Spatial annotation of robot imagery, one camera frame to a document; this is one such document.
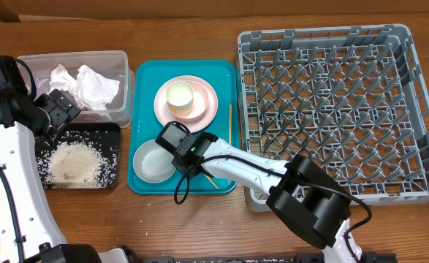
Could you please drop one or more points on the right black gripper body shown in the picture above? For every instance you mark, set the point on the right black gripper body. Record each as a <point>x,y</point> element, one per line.
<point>192,174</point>

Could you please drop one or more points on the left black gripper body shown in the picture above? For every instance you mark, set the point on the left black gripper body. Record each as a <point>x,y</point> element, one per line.
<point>60,112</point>

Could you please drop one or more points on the wooden chopstick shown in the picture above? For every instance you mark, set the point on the wooden chopstick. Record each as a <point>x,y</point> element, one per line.
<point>230,125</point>
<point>211,182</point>

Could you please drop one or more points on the white bowl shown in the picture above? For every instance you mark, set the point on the white bowl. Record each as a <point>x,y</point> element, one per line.
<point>152,163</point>

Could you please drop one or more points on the white napkin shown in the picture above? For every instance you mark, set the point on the white napkin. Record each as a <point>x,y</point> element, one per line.
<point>89,89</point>

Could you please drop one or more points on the white rice pile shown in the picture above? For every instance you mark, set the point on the white rice pile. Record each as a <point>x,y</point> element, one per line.
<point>75,164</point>

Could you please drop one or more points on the cream cup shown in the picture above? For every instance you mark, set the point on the cream cup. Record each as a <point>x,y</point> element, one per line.
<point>180,96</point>

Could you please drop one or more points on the red snack wrapper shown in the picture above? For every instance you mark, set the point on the red snack wrapper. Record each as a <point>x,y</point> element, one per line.
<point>88,116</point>

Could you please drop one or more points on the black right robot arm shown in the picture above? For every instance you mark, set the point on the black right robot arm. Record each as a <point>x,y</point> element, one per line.
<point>301,194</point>

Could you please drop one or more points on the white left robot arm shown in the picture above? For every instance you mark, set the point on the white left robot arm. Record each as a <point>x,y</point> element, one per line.
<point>28,231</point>

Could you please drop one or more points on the clear plastic bin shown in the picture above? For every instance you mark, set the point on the clear plastic bin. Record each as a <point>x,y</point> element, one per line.
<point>112,64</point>

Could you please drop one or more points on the black plastic tray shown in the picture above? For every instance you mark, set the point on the black plastic tray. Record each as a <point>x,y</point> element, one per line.
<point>112,139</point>

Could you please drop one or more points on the pink plate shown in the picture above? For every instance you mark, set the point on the pink plate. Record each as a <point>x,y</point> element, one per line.
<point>164,114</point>

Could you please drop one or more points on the pink small bowl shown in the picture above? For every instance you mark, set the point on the pink small bowl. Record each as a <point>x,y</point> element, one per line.
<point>200,102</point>

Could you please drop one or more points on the teal serving tray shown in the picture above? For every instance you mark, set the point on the teal serving tray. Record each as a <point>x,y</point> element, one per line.
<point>149,79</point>

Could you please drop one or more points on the cardboard backdrop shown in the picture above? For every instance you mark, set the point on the cardboard backdrop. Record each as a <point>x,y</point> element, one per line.
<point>13,10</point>

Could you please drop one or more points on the grey dish rack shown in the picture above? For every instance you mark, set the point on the grey dish rack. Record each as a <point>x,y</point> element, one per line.
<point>353,99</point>

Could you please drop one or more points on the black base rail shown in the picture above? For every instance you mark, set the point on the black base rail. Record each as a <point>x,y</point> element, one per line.
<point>299,258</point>

